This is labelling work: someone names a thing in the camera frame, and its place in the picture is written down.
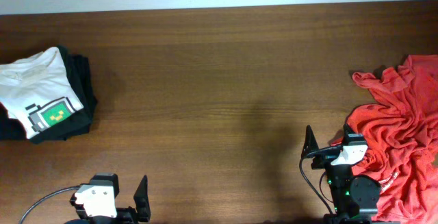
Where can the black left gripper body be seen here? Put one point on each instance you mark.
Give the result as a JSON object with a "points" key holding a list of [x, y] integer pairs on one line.
{"points": [[126, 213]]}

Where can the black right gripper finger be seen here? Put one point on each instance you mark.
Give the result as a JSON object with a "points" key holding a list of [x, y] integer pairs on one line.
{"points": [[310, 147], [347, 130]]}

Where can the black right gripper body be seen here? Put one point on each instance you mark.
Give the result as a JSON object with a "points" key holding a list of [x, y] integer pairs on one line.
{"points": [[321, 162]]}

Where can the red printed t-shirt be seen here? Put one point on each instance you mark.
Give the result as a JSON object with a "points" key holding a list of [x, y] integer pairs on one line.
{"points": [[400, 128]]}

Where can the white t-shirt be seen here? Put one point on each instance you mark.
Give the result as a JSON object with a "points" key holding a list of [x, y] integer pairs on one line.
{"points": [[36, 91]]}

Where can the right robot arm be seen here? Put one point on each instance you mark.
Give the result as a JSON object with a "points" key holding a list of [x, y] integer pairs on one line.
{"points": [[354, 197]]}

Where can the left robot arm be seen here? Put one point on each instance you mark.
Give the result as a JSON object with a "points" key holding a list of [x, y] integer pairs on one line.
{"points": [[124, 216]]}

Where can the folded black clothes stack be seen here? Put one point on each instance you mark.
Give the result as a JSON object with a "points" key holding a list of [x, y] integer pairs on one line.
{"points": [[79, 77]]}

